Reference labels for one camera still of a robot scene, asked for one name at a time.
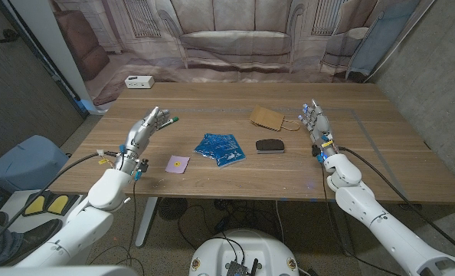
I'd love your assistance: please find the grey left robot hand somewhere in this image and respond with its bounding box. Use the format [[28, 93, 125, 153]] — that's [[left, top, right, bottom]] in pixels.
[[118, 106, 172, 181]]

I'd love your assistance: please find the black round fan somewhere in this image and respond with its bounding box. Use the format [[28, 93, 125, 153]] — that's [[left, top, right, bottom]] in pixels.
[[158, 197, 189, 222]]

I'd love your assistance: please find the blue padded chair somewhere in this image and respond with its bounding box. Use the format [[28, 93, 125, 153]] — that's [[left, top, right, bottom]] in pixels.
[[0, 134, 70, 195]]

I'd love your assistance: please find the black floor cable bundle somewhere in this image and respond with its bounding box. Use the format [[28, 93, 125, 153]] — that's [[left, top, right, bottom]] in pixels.
[[211, 199, 278, 231]]

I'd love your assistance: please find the purple sticker sheet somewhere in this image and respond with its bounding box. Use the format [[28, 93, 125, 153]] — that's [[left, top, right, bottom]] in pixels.
[[165, 155, 191, 175]]

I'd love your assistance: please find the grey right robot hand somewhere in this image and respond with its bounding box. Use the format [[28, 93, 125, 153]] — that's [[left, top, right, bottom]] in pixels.
[[298, 98, 338, 164]]

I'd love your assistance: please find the black whiteboard eraser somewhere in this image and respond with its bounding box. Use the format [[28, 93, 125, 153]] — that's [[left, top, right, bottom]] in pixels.
[[255, 138, 286, 155]]

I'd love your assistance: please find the white marker with green cap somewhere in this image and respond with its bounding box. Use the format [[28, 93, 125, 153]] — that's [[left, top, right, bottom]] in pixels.
[[158, 117, 179, 131]]

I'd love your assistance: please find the white power box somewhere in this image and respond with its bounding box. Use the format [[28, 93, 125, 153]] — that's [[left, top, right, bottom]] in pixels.
[[124, 75, 155, 90]]

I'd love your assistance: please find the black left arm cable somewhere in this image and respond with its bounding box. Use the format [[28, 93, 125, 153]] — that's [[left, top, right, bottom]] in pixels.
[[0, 152, 118, 255]]

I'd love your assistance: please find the printed sofa backdrop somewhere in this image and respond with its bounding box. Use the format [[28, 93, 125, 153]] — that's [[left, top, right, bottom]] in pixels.
[[49, 0, 437, 107]]

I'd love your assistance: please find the blue gel bag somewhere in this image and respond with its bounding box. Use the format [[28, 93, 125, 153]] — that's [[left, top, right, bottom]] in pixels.
[[194, 133, 247, 169]]

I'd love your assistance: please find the white table leg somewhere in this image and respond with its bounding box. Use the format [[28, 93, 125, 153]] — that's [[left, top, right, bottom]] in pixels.
[[135, 197, 159, 248]]

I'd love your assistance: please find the yellow foot pedal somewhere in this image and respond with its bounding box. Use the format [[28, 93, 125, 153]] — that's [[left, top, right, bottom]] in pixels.
[[47, 194, 80, 215], [22, 193, 49, 216]]

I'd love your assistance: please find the person's black shoe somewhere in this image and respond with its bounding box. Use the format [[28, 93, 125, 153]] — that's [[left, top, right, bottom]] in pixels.
[[0, 218, 64, 266]]

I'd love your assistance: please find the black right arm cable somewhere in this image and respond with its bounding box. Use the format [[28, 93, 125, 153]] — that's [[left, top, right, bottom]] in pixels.
[[337, 146, 455, 260]]

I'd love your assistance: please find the brown paper bag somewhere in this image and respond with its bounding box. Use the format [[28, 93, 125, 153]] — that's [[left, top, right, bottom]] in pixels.
[[249, 104, 301, 133]]

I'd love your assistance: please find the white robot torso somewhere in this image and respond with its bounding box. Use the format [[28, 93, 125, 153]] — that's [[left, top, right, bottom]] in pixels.
[[188, 228, 300, 276]]

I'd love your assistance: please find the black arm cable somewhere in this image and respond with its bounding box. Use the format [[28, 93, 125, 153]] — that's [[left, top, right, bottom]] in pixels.
[[0, 152, 118, 255], [337, 146, 455, 260]]

